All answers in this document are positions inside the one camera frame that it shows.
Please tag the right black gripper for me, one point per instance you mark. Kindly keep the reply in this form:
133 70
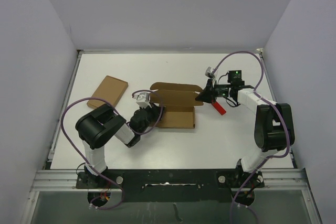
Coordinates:
208 94

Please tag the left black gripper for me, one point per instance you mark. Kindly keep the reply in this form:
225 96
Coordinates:
156 110

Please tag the red rectangular block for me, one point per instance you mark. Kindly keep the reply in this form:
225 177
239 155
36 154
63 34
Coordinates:
219 108

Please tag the brown cardboard box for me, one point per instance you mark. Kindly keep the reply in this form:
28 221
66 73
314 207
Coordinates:
179 104
111 89

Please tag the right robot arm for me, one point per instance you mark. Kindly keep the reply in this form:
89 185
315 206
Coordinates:
273 130

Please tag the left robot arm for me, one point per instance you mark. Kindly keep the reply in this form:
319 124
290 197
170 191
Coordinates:
96 128

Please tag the folded brown cardboard box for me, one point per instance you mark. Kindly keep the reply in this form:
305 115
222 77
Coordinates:
111 89

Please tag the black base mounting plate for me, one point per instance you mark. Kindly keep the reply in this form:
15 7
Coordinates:
175 185

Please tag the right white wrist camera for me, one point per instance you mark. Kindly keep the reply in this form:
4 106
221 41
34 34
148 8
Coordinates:
211 75

